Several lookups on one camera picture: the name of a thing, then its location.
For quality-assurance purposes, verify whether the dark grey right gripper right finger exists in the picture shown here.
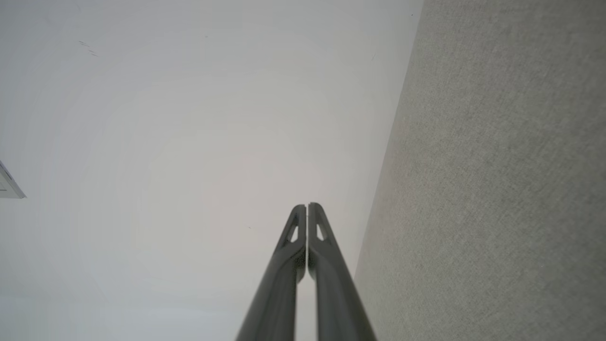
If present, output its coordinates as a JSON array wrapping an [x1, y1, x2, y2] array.
[[308, 202, 377, 341]]

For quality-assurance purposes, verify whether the grey fabric sofa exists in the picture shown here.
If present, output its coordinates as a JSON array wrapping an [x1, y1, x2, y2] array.
[[354, 0, 606, 341]]

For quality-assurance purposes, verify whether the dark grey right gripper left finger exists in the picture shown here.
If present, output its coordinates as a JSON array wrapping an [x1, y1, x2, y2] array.
[[235, 204, 307, 341]]

